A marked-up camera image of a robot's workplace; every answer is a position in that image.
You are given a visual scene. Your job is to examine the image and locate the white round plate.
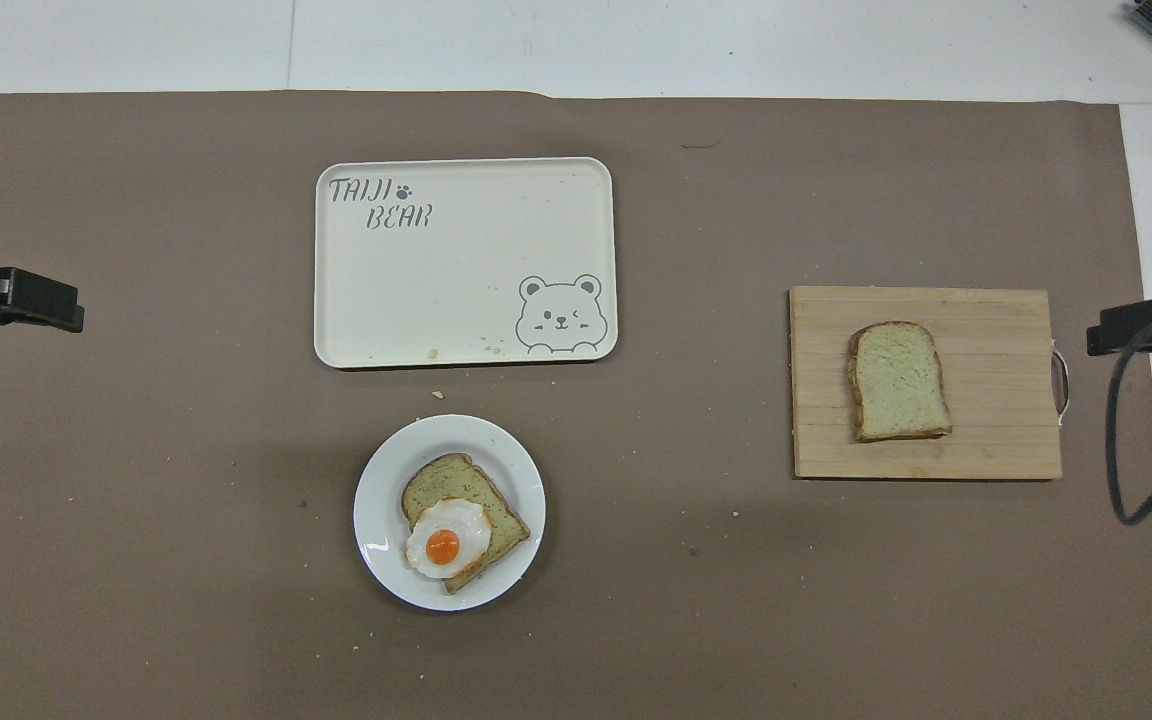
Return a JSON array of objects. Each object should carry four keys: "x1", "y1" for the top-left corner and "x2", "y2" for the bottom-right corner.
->
[{"x1": 353, "y1": 414, "x2": 547, "y2": 612}]

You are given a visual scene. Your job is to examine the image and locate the cream tray with bear print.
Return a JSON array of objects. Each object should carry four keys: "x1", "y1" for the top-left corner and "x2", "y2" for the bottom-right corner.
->
[{"x1": 313, "y1": 157, "x2": 619, "y2": 370}]

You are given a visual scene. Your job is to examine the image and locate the toasted bread slice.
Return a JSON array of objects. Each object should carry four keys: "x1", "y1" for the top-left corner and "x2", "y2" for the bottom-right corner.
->
[
  {"x1": 400, "y1": 453, "x2": 532, "y2": 596},
  {"x1": 846, "y1": 320, "x2": 954, "y2": 443}
]

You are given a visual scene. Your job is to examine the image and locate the fried egg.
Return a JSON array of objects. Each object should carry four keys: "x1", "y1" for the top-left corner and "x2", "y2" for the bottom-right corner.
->
[{"x1": 404, "y1": 497, "x2": 494, "y2": 580}]

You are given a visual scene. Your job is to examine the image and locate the wooden cutting board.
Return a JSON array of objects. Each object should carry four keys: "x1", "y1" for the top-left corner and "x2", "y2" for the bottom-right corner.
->
[{"x1": 788, "y1": 286, "x2": 1072, "y2": 481}]

